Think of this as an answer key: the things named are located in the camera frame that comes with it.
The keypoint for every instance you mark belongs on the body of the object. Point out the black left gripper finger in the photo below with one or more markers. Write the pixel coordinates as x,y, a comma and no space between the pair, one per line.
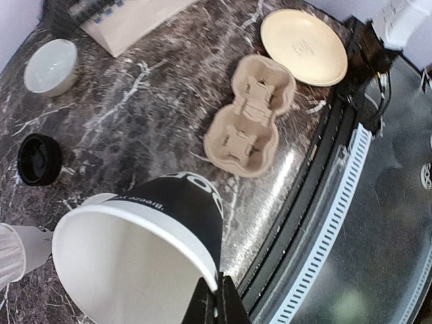
221,307

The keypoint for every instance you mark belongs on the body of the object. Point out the black and white paper cup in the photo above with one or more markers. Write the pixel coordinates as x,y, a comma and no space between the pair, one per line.
137,257

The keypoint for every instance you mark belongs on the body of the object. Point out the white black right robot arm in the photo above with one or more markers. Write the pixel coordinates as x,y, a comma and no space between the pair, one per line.
396,22

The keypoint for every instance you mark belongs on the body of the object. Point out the brown cardboard cup carrier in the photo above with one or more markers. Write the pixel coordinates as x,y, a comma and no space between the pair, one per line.
243,137

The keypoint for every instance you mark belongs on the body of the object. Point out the white cup holding straws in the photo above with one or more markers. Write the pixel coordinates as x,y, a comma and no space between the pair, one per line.
23,249

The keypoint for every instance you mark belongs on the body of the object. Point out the stack of black lids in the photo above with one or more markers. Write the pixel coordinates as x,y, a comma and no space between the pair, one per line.
39,160

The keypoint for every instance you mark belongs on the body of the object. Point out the cream round plate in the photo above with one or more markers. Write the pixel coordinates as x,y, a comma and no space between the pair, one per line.
306,46

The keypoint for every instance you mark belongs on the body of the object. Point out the white ceramic bowl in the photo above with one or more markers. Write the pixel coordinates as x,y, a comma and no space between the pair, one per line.
52,69

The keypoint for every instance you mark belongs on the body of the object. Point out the blue checkered paper bag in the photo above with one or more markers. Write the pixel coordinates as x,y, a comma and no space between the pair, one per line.
117,25

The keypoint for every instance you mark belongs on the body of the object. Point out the white slotted cable duct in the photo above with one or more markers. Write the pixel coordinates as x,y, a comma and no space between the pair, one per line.
340,199

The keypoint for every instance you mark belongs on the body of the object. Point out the black table edge rail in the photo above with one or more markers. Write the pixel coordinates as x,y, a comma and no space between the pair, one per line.
367,57

